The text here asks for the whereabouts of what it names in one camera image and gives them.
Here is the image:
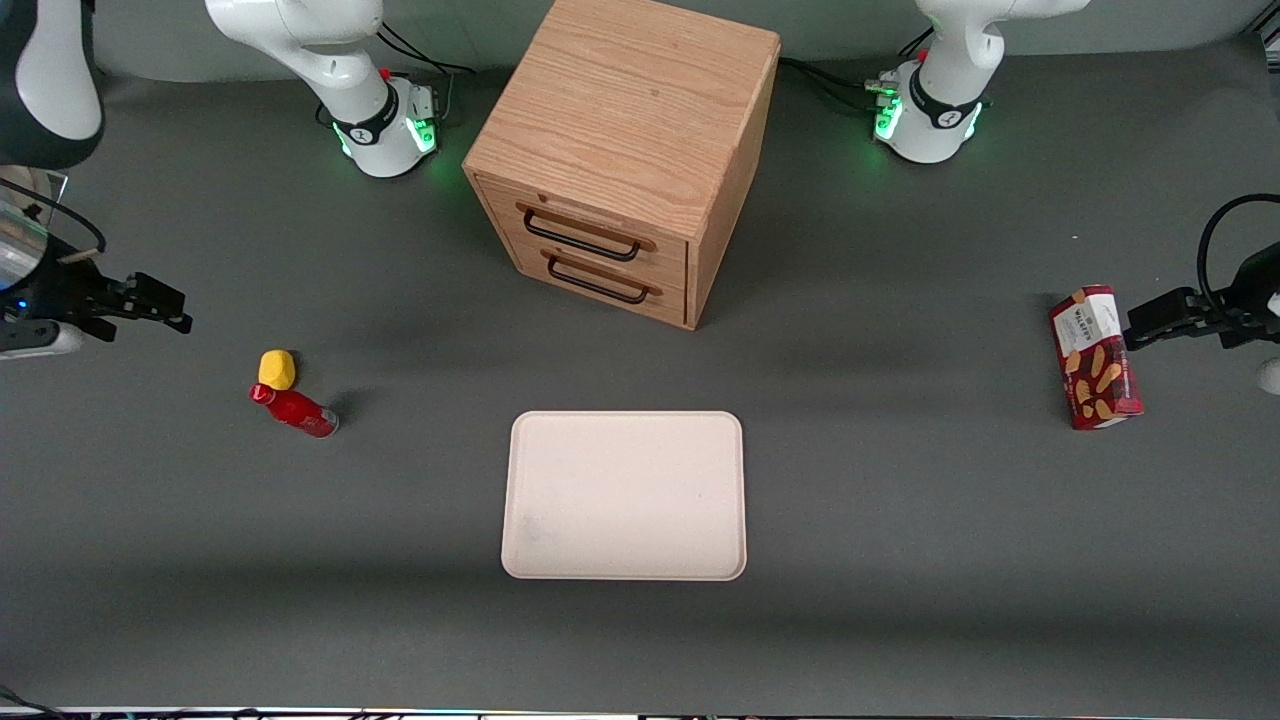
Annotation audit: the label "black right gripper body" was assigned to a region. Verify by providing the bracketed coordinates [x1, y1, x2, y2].
[0, 236, 111, 346]

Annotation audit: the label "black right arm base cables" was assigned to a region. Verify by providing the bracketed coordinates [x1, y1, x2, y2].
[375, 20, 477, 127]

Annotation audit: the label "black metal drawer handle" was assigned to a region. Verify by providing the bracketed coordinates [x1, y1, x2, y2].
[546, 255, 651, 305]
[523, 208, 642, 263]

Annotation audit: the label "dark grey table mat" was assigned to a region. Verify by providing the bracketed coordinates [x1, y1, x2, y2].
[0, 35, 1280, 713]

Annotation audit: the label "red shortbread cookie box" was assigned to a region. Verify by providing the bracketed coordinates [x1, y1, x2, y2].
[1048, 284, 1145, 431]

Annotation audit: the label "black left arm base cables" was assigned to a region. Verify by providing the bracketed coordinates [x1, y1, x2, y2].
[778, 27, 937, 117]

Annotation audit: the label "black arm base cables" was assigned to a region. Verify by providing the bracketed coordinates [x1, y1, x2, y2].
[778, 27, 937, 117]
[375, 20, 477, 127]

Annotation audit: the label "black looped gripper cable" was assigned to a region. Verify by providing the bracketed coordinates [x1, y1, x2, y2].
[1197, 194, 1280, 313]

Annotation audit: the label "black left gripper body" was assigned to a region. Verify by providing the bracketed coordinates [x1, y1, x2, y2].
[1215, 242, 1280, 349]

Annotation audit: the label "wooden drawer front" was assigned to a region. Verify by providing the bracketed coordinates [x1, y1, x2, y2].
[476, 176, 691, 289]
[500, 232, 691, 329]

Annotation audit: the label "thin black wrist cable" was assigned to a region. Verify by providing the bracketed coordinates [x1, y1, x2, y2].
[0, 178, 107, 253]

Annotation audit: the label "red coke bottle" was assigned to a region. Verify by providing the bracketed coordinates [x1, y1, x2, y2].
[249, 383, 339, 439]

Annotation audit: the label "beige plastic tray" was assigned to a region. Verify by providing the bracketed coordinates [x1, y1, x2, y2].
[500, 410, 748, 582]

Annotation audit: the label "wooden drawer cabinet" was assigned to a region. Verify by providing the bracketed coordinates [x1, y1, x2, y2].
[462, 0, 782, 331]

